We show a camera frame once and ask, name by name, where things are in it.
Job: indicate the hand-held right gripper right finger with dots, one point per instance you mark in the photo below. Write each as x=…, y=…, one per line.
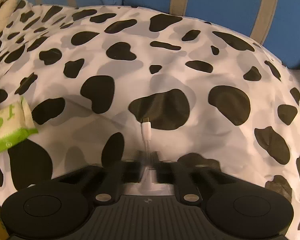
x=162, y=171

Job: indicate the cow print blanket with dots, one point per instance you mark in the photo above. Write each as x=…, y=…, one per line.
x=202, y=67

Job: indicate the green wet wipes packet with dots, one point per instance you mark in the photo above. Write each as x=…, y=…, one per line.
x=10, y=127

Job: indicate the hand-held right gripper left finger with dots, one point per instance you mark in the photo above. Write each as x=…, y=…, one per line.
x=133, y=170

